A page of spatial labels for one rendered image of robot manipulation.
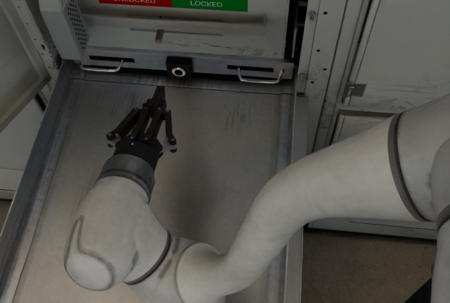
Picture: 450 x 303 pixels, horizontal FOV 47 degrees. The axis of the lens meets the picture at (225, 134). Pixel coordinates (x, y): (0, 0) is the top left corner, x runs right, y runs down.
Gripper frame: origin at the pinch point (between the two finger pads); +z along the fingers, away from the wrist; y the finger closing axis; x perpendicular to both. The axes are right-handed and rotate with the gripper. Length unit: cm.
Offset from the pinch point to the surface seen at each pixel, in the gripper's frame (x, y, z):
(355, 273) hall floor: -96, 57, 37
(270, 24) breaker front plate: 8.1, 20.7, 20.2
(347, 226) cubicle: -81, 53, 46
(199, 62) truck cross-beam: -4.3, 4.5, 23.4
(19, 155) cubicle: -50, -56, 34
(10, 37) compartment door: 3.3, -36.8, 15.7
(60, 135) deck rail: -16.4, -25.6, 6.7
